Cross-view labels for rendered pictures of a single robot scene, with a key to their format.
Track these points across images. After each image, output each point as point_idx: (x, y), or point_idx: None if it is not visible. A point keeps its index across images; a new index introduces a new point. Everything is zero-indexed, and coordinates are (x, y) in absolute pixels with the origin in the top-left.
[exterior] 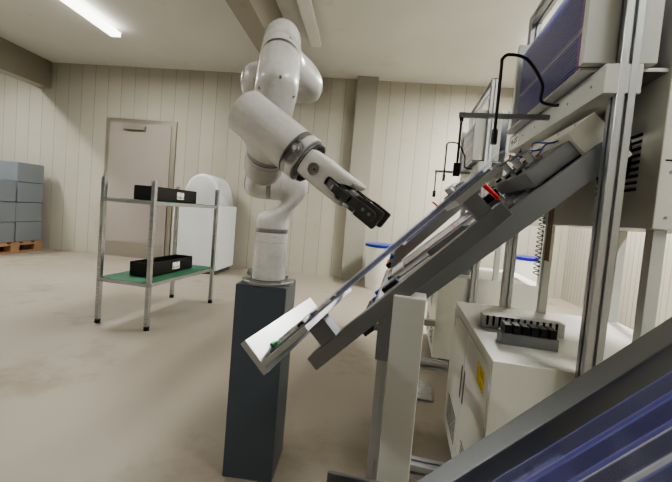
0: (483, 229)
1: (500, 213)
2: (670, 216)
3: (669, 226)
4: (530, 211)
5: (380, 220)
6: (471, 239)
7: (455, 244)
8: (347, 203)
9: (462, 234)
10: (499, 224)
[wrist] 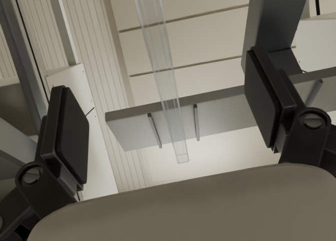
0: (247, 39)
1: (244, 66)
2: (335, 32)
3: (334, 22)
4: None
5: (249, 75)
6: (250, 19)
7: (257, 4)
8: (0, 204)
9: (256, 27)
10: (242, 49)
